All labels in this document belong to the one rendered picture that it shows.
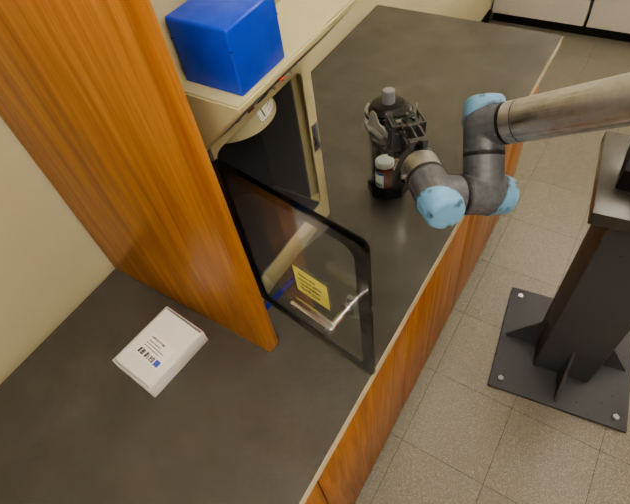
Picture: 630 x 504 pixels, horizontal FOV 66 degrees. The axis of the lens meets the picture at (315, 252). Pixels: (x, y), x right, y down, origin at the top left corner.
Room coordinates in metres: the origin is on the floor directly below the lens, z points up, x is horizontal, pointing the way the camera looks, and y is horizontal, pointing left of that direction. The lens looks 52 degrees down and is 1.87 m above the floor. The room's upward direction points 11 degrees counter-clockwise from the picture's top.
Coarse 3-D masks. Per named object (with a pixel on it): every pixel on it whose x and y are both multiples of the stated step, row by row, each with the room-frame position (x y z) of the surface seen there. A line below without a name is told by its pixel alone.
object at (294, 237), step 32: (256, 192) 0.52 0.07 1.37; (256, 224) 0.54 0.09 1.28; (288, 224) 0.48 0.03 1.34; (320, 224) 0.43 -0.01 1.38; (256, 256) 0.57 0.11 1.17; (288, 256) 0.49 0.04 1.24; (320, 256) 0.43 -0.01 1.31; (352, 256) 0.39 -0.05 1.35; (288, 288) 0.51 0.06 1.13; (352, 288) 0.39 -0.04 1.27; (352, 320) 0.40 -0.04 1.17; (352, 352) 0.40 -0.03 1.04
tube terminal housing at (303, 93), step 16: (160, 0) 0.63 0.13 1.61; (176, 0) 0.65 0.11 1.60; (160, 16) 0.63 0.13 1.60; (176, 64) 0.62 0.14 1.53; (304, 64) 0.84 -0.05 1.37; (288, 80) 0.80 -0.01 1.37; (304, 80) 0.83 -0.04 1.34; (272, 96) 0.76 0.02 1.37; (304, 96) 0.83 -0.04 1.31; (256, 112) 0.72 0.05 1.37; (304, 112) 0.87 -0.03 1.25; (304, 128) 0.86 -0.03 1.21; (304, 144) 0.85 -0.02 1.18; (320, 144) 0.85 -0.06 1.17; (320, 160) 0.84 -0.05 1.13; (320, 176) 0.84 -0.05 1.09; (320, 192) 0.83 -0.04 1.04; (320, 208) 0.82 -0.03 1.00
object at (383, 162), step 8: (368, 104) 0.93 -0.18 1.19; (368, 112) 0.89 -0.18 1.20; (384, 120) 0.85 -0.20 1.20; (376, 152) 0.86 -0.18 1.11; (376, 160) 0.86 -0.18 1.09; (384, 160) 0.85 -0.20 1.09; (392, 160) 0.84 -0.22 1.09; (376, 168) 0.85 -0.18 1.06; (384, 168) 0.84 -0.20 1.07; (392, 168) 0.84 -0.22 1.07; (376, 176) 0.85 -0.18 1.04; (384, 176) 0.84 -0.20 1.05; (376, 184) 0.85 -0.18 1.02; (384, 184) 0.84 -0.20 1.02; (392, 184) 0.83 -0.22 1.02; (400, 184) 0.84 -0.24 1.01
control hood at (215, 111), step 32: (288, 0) 0.80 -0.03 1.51; (320, 0) 0.78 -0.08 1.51; (352, 0) 0.77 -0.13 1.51; (288, 32) 0.70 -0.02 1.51; (320, 32) 0.69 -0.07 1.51; (288, 64) 0.62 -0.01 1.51; (192, 96) 0.58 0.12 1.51; (224, 96) 0.57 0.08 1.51; (256, 96) 0.56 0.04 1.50; (224, 128) 0.56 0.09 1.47
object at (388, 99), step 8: (384, 88) 0.91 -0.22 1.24; (392, 88) 0.91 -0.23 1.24; (384, 96) 0.90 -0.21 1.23; (392, 96) 0.89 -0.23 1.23; (400, 96) 0.92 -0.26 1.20; (376, 104) 0.90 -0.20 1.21; (384, 104) 0.89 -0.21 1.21; (392, 104) 0.89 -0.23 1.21; (400, 104) 0.88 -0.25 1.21; (408, 104) 0.90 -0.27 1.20; (376, 112) 0.88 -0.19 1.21; (384, 112) 0.87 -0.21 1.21; (392, 112) 0.86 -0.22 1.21
